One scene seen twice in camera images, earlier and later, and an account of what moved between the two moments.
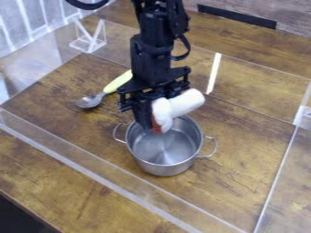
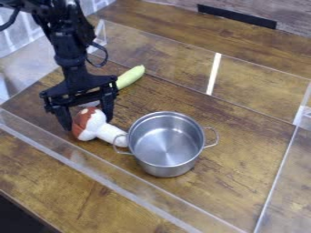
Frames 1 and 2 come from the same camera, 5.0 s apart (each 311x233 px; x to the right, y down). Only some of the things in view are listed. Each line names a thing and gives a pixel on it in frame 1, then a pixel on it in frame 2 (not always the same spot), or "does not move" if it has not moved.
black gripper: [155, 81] -> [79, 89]
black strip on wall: [246, 17] does not move
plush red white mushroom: [167, 109] -> [89, 124]
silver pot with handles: [167, 154] does not move
